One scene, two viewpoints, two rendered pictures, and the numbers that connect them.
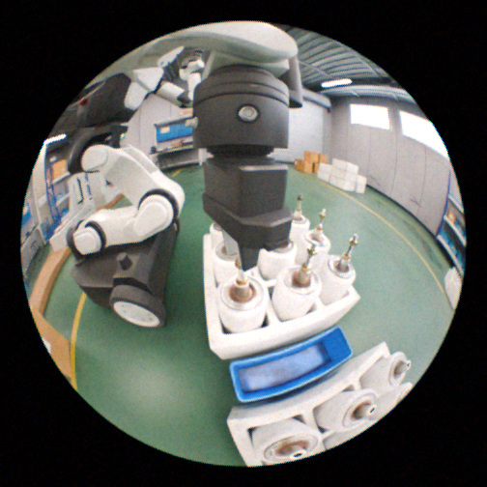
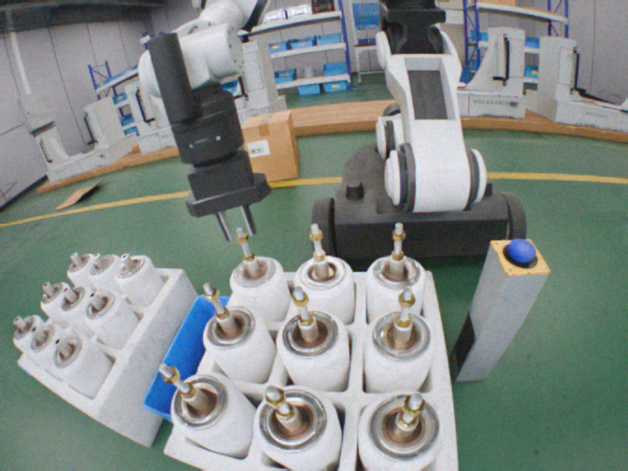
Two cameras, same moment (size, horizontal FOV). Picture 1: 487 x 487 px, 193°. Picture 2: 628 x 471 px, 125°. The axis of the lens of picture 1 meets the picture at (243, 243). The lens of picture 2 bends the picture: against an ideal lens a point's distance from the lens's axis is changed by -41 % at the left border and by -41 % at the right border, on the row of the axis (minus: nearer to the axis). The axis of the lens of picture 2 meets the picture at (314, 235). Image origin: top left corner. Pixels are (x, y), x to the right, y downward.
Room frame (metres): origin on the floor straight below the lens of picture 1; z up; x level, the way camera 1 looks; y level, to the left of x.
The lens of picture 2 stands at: (0.41, -0.27, 0.56)
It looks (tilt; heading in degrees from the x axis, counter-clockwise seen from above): 35 degrees down; 117
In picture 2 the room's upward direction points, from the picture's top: 10 degrees counter-clockwise
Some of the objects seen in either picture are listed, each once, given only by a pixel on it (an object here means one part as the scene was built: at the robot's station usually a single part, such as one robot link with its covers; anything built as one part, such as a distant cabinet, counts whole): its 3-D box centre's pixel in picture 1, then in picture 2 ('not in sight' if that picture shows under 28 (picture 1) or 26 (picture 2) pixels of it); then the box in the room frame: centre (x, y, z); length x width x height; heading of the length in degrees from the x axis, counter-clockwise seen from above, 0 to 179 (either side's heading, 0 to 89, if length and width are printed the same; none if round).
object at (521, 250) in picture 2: not in sight; (520, 252); (0.56, 0.05, 0.32); 0.04 x 0.04 x 0.02
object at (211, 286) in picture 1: (271, 283); (324, 383); (0.29, -0.09, 0.09); 0.39 x 0.39 x 0.18; 12
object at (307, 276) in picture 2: (231, 249); (322, 272); (0.26, 0.03, 0.25); 0.08 x 0.08 x 0.01
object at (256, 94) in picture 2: not in sight; (201, 96); (-1.53, 1.77, 0.45); 1.45 x 0.57 x 0.74; 13
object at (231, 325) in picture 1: (242, 314); (267, 306); (0.15, 0.00, 0.16); 0.10 x 0.10 x 0.18
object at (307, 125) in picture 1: (293, 128); not in sight; (5.74, -1.86, 1.55); 3.20 x 0.12 x 3.10; 103
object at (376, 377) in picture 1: (371, 380); (96, 377); (-0.11, -0.29, 0.16); 0.10 x 0.10 x 0.18
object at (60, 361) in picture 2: (398, 369); (67, 351); (-0.11, -0.29, 0.25); 0.08 x 0.08 x 0.01
